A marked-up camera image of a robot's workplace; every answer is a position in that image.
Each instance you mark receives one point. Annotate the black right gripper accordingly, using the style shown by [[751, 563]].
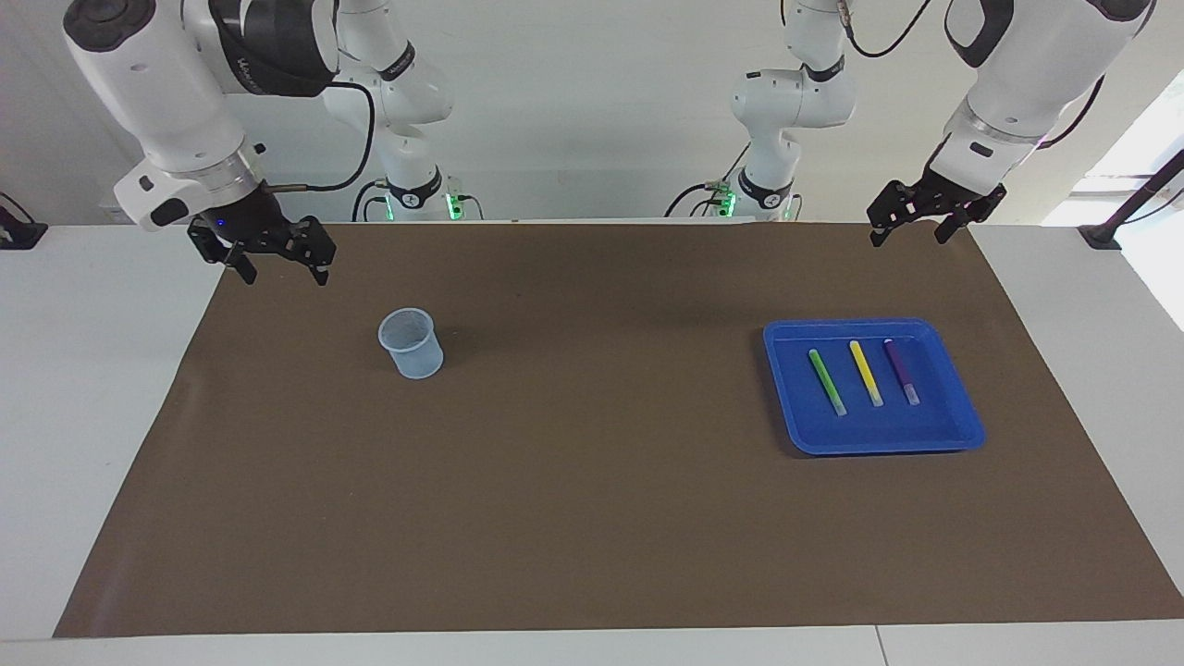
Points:
[[245, 217]]

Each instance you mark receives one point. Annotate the green pen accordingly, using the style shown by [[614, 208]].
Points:
[[826, 379]]

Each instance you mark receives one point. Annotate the yellow pen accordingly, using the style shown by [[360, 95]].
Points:
[[866, 372]]

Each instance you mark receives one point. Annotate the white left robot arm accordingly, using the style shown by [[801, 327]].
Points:
[[1036, 83]]

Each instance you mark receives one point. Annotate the purple pen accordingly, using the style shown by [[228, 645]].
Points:
[[900, 368]]

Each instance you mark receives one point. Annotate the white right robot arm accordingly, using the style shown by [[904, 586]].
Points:
[[157, 83]]

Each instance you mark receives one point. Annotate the black pole stand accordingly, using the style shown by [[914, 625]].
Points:
[[1101, 236]]

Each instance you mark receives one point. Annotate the brown table mat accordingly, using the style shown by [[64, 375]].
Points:
[[592, 499]]

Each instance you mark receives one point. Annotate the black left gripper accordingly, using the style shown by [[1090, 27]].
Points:
[[943, 196]]

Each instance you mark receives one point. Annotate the blue plastic tray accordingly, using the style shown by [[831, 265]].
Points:
[[879, 430]]

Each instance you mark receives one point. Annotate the translucent plastic cup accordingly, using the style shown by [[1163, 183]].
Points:
[[413, 351]]

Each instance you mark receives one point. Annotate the black table clamp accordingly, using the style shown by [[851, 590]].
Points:
[[20, 233]]

